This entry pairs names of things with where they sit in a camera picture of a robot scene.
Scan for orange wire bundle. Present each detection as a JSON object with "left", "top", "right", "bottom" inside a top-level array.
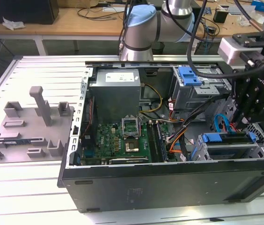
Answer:
[{"left": 166, "top": 128, "right": 190, "bottom": 155}]

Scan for clear plastic bags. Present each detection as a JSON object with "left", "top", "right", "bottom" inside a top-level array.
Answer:
[{"left": 237, "top": 10, "right": 264, "bottom": 27}]

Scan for black graphics card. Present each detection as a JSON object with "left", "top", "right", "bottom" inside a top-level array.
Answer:
[{"left": 108, "top": 157, "right": 150, "bottom": 165}]

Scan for wooden desk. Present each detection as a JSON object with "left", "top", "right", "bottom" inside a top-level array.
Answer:
[{"left": 0, "top": 0, "right": 264, "bottom": 56}]

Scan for metal socket cover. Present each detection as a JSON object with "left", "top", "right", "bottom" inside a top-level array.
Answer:
[{"left": 121, "top": 114, "right": 139, "bottom": 138}]

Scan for small black box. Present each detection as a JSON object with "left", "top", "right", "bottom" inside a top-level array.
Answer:
[{"left": 213, "top": 8, "right": 229, "bottom": 23}]

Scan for blue cardboard box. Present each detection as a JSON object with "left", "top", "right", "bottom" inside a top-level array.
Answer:
[{"left": 251, "top": 0, "right": 264, "bottom": 13}]

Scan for grey flat box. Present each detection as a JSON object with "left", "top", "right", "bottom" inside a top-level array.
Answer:
[{"left": 227, "top": 5, "right": 256, "bottom": 15}]

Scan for installed RAM stick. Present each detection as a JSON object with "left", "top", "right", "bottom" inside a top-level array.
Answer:
[{"left": 154, "top": 121, "right": 170, "bottom": 162}]

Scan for yellow black wire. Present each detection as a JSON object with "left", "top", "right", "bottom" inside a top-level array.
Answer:
[{"left": 140, "top": 83, "right": 163, "bottom": 114}]

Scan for large black box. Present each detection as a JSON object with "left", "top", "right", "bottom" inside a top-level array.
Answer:
[{"left": 0, "top": 0, "right": 60, "bottom": 25}]

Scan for grey parts rack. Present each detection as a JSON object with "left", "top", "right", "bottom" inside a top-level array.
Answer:
[{"left": 0, "top": 86, "right": 75, "bottom": 165}]

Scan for green motherboard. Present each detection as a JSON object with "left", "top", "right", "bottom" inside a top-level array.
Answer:
[{"left": 79, "top": 121, "right": 179, "bottom": 165}]

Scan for silver optical drive cage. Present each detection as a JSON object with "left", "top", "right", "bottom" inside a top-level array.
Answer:
[{"left": 171, "top": 65, "right": 233, "bottom": 113}]

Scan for black cable copper sleeve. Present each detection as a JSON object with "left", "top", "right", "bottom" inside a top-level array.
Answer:
[{"left": 234, "top": 0, "right": 264, "bottom": 31}]

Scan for silver disk bay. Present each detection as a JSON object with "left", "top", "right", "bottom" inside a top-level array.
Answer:
[{"left": 189, "top": 132, "right": 264, "bottom": 161}]

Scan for blue plastic drive latch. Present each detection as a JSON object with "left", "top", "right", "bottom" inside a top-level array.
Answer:
[{"left": 178, "top": 67, "right": 204, "bottom": 87}]

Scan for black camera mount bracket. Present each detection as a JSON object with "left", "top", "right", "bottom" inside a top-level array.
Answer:
[{"left": 232, "top": 32, "right": 264, "bottom": 49}]

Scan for black RAM slot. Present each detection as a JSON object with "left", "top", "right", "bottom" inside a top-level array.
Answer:
[{"left": 147, "top": 122, "right": 161, "bottom": 163}]

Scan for black open PC case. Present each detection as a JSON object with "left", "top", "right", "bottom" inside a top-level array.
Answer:
[{"left": 57, "top": 60, "right": 264, "bottom": 213}]

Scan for white crumpled paper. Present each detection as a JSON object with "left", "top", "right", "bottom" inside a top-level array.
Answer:
[{"left": 2, "top": 16, "right": 26, "bottom": 30}]

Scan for black case fan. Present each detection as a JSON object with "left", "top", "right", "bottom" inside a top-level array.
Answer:
[{"left": 80, "top": 95, "right": 99, "bottom": 150}]

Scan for blue data wire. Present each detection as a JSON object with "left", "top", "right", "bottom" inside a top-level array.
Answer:
[{"left": 214, "top": 113, "right": 237, "bottom": 135}]

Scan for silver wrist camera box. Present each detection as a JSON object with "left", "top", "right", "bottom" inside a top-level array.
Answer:
[{"left": 217, "top": 37, "right": 264, "bottom": 64}]

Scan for hard disk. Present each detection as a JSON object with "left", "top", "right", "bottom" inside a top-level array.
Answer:
[{"left": 191, "top": 132, "right": 257, "bottom": 161}]

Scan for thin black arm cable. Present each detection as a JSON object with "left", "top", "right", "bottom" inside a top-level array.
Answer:
[{"left": 117, "top": 0, "right": 135, "bottom": 55}]

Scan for orange black power wire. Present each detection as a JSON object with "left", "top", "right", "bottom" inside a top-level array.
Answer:
[{"left": 229, "top": 121, "right": 238, "bottom": 135}]

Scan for RAM stick blue label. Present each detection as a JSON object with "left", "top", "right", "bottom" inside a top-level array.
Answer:
[{"left": 2, "top": 140, "right": 32, "bottom": 146}]

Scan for black sleeved cable bundle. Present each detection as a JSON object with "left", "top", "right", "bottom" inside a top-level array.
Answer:
[{"left": 178, "top": 92, "right": 232, "bottom": 162}]

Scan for grey power supply unit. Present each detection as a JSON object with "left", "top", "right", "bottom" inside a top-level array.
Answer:
[{"left": 88, "top": 69, "right": 142, "bottom": 118}]

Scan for CPU socket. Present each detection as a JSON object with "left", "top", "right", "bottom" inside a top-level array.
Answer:
[{"left": 123, "top": 138, "right": 141, "bottom": 153}]

